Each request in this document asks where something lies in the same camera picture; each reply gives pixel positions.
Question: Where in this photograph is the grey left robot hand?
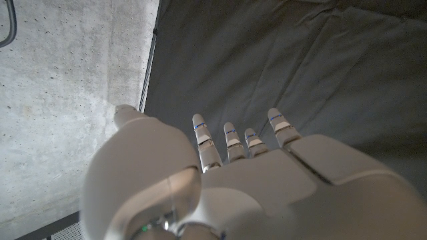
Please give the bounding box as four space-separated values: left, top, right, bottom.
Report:
79 103 427 240

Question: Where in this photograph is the black backdrop curtain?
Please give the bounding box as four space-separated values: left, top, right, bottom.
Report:
143 0 427 194

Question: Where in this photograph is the black backdrop stand pole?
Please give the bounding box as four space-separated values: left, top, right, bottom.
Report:
137 0 163 113

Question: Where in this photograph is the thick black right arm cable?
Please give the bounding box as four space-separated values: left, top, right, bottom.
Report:
0 0 18 49

